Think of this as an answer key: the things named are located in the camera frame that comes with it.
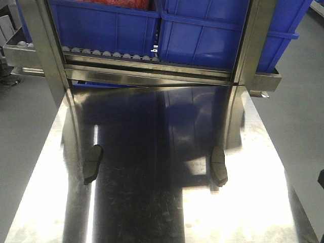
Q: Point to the grey brake pad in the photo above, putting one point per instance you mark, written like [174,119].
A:
[92,163]
[217,167]

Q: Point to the right blue plastic crate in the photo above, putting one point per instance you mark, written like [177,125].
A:
[207,33]

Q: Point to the blue plastic crate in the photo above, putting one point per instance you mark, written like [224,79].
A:
[207,33]
[101,27]

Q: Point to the left blue plastic crate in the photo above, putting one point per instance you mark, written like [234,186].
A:
[101,27]

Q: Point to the stainless steel roller rack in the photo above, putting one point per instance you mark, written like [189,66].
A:
[46,58]

